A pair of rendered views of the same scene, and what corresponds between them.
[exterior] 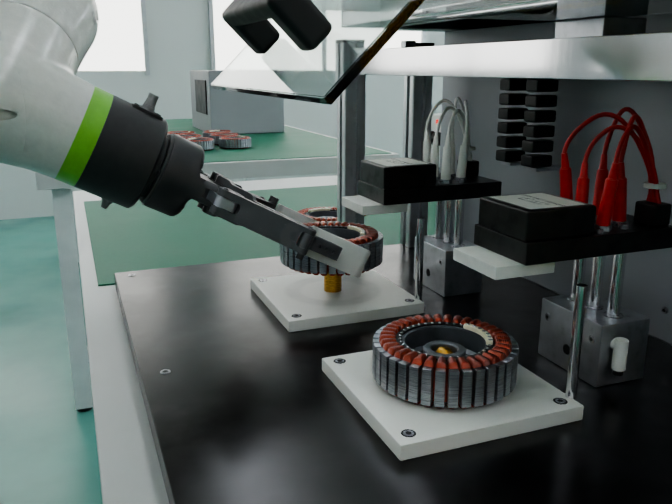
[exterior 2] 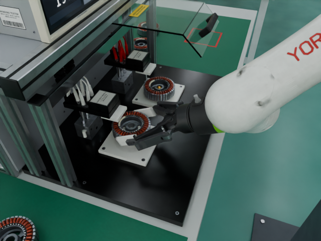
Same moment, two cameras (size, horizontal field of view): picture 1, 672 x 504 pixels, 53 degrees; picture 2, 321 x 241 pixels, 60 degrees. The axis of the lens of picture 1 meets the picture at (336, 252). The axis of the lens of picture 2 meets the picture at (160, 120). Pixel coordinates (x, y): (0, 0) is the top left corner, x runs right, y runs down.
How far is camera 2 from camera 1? 1.24 m
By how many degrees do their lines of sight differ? 110
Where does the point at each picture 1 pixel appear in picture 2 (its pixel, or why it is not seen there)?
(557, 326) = (127, 83)
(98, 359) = (213, 163)
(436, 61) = (100, 54)
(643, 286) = (90, 79)
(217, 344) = (185, 136)
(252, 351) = not seen: hidden behind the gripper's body
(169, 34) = not seen: outside the picture
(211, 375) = not seen: hidden behind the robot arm
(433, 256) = (97, 120)
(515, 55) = (121, 31)
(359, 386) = (175, 98)
